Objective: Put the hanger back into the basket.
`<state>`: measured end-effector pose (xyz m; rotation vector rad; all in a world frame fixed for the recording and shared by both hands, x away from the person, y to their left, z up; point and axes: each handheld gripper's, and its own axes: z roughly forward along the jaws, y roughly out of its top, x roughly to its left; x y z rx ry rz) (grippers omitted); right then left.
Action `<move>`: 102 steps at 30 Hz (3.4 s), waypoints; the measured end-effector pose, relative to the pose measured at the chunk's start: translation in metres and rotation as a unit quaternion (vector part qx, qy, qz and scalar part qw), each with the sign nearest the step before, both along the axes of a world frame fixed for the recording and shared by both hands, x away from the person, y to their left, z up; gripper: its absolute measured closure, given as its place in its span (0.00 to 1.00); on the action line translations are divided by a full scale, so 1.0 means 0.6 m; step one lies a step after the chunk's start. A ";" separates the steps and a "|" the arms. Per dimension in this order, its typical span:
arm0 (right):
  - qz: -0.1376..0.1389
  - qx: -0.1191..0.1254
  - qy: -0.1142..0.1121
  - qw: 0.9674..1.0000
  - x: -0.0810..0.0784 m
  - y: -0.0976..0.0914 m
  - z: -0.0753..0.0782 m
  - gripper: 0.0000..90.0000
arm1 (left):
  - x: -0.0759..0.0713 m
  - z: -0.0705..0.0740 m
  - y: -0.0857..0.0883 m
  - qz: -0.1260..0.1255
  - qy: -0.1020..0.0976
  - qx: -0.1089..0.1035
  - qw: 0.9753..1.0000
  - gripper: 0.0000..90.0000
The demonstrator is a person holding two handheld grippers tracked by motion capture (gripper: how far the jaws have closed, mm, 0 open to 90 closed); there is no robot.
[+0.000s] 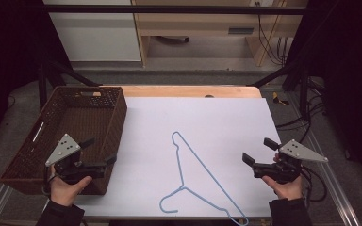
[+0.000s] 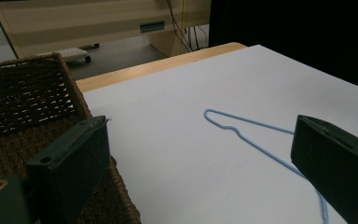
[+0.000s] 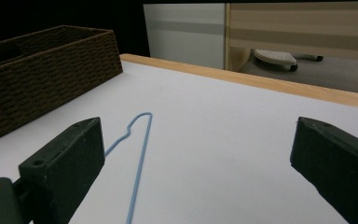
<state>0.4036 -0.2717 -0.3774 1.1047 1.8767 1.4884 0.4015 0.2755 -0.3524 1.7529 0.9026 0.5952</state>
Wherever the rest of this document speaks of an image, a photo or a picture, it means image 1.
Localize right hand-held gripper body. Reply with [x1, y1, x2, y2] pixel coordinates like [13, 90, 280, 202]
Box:
[252, 139, 329, 185]

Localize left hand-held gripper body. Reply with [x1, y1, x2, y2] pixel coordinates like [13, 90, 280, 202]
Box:
[45, 134, 107, 186]

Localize brown woven basket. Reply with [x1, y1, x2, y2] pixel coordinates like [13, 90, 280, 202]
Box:
[0, 86, 128, 196]

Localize blue wire clothes hanger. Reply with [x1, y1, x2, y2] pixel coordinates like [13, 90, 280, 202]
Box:
[158, 131, 250, 226]

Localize person's right hand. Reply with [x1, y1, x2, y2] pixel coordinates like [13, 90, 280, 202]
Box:
[261, 153, 304, 202]

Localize person's left hand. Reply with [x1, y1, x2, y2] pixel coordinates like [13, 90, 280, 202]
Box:
[49, 167, 93, 207]

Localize white table mat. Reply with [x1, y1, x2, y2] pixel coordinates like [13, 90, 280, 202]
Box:
[74, 96, 283, 218]

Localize yellow and black tool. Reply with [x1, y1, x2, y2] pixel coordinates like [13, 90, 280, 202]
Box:
[271, 91, 290, 106]

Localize black metal stand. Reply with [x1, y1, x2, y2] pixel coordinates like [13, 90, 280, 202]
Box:
[37, 59, 103, 111]
[247, 58, 311, 121]

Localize black curtain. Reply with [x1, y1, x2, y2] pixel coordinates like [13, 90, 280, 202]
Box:
[0, 0, 74, 154]
[282, 0, 362, 183]

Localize white cabinet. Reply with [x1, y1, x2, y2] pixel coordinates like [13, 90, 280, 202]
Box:
[42, 0, 142, 63]

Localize light wooden desk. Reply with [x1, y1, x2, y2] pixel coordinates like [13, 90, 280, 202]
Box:
[131, 0, 309, 68]

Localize black floor cables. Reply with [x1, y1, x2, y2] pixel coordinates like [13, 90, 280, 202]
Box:
[275, 76, 328, 146]

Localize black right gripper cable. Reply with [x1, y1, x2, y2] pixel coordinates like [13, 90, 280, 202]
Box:
[301, 165, 328, 203]

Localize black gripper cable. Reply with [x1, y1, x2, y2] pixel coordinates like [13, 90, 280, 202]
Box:
[41, 166, 58, 198]
[301, 165, 328, 203]

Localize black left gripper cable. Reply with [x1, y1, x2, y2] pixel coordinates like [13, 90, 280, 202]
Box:
[41, 166, 58, 198]

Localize bundle of black hanging cables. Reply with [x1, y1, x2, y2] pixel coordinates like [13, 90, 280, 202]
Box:
[254, 1, 294, 68]

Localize grey drawer handle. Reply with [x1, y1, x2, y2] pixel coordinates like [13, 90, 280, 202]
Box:
[227, 26, 255, 36]

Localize black horizontal frame bar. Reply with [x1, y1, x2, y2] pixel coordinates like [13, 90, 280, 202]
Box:
[41, 4, 307, 15]

